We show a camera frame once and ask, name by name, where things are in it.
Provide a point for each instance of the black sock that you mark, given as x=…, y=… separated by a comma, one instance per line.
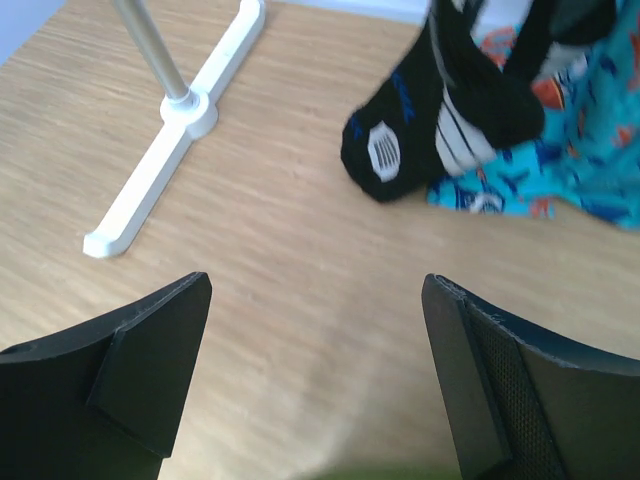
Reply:
x=555, y=33
x=445, y=109

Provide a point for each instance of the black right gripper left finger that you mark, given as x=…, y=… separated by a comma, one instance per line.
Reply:
x=104, y=399

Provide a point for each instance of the white clothes rack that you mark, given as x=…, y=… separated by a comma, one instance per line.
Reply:
x=189, y=112

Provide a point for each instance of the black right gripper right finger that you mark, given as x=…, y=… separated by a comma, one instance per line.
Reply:
x=524, y=402

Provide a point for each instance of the green plastic basket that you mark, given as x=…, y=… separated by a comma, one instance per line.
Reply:
x=385, y=472

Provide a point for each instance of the blue patterned sock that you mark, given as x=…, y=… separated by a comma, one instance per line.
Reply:
x=588, y=152

